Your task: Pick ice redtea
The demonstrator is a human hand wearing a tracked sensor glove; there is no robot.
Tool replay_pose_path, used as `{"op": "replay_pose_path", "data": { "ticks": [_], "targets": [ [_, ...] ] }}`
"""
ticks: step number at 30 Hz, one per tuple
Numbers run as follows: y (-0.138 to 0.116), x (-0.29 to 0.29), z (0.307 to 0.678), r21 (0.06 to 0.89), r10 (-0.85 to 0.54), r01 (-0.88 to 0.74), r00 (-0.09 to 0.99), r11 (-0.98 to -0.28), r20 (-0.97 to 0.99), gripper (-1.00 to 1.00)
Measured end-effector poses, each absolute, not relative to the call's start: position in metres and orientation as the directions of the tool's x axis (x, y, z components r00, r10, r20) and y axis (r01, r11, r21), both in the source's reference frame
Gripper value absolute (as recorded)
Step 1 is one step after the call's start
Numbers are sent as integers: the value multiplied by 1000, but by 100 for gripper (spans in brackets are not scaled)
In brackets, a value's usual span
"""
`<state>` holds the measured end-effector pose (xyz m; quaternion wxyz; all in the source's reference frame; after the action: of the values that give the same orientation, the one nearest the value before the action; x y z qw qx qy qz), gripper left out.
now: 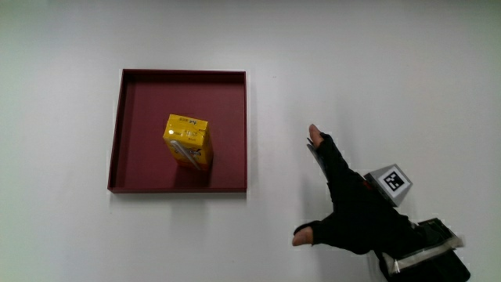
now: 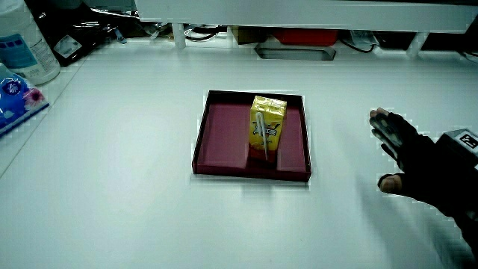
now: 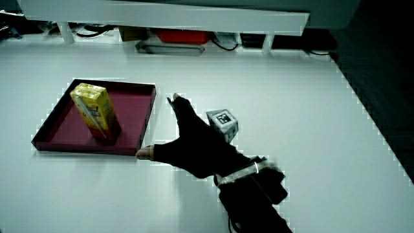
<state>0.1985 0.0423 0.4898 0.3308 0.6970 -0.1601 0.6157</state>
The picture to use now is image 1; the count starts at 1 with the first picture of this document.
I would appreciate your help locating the person's right hand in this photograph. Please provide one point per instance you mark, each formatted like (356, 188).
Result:
(362, 217)

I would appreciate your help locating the yellow ice redtea carton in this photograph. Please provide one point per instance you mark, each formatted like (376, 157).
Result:
(189, 141)

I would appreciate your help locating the dark red square tray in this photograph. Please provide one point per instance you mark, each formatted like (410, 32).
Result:
(148, 117)

